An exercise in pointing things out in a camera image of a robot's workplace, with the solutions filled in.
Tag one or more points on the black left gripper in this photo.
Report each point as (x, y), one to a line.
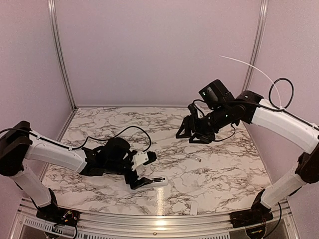
(143, 181)

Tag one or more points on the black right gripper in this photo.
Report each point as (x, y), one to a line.
(191, 122)

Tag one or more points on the white remote control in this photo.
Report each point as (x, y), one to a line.
(158, 182)

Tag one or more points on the white battery cover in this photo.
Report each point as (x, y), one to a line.
(193, 208)

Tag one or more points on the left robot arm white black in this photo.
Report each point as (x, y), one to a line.
(21, 143)

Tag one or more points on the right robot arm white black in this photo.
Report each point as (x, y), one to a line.
(252, 108)

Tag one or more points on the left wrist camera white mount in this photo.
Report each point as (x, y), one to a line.
(143, 158)

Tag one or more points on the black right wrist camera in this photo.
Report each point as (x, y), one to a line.
(215, 93)

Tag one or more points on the aluminium front rail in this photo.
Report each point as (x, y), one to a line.
(94, 225)

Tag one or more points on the aluminium frame post left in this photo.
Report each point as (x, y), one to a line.
(59, 53)

